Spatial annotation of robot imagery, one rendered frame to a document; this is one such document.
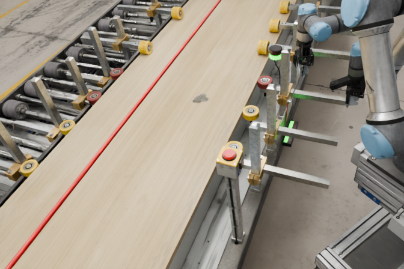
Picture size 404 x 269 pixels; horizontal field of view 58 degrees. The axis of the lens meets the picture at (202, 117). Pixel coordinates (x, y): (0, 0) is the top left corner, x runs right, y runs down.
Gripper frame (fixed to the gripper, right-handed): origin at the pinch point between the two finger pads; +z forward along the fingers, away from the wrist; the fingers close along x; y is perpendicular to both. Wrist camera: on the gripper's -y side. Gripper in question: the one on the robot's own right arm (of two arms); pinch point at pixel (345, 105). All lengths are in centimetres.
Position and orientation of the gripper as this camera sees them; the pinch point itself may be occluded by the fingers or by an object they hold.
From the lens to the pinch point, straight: 196.4
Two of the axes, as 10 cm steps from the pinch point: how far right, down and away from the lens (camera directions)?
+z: 1.4, 7.3, 6.7
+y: 9.1, 1.7, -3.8
